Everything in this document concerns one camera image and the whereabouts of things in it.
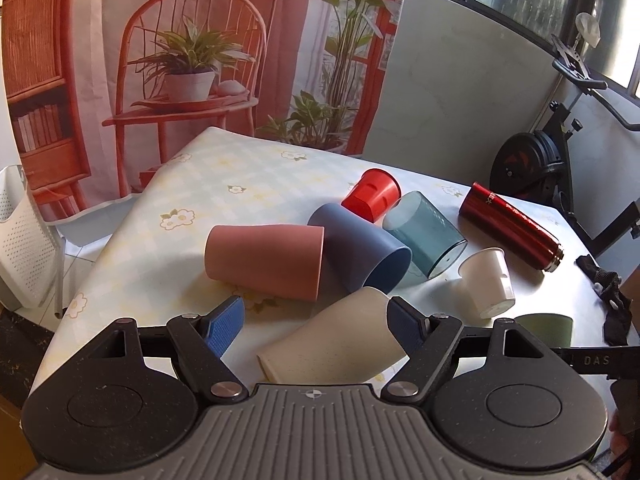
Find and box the floral checkered tablecloth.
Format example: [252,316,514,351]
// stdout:
[31,128,606,393]

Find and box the black cloth strap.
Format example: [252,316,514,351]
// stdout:
[574,253,635,347]

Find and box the blue plastic cup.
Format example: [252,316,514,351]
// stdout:
[308,203,412,294]

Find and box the red thermos bottle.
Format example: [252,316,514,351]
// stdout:
[459,182,564,272]

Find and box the teal transparent cup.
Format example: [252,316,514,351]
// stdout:
[382,191,468,280]

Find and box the black exercise bike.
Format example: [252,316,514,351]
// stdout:
[489,12,639,257]

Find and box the printed room backdrop curtain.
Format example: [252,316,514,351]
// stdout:
[1,0,404,222]

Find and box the white paper cup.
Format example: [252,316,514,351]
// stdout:
[458,247,515,318]

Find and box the green plastic cup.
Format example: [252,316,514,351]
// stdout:
[515,313,573,348]

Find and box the white perforated chair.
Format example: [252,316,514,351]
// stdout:
[0,165,64,316]

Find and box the cream beige cup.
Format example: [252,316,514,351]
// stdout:
[257,287,405,385]

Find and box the pink plastic cup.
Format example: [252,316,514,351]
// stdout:
[204,224,324,302]

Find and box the red plastic cup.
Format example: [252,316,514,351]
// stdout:
[341,168,401,223]

